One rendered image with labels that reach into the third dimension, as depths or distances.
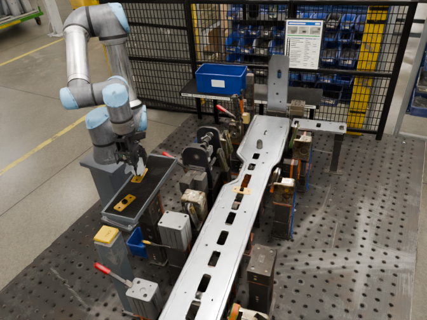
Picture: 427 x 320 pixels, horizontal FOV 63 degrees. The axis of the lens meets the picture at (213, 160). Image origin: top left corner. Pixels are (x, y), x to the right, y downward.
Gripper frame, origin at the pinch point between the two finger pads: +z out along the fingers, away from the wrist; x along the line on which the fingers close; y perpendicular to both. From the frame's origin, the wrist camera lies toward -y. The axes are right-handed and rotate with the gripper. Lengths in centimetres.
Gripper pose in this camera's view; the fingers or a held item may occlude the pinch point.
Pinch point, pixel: (138, 171)
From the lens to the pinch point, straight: 133.8
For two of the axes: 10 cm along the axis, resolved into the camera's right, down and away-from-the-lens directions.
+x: 9.8, 0.7, -2.1
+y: -2.1, 6.0, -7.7
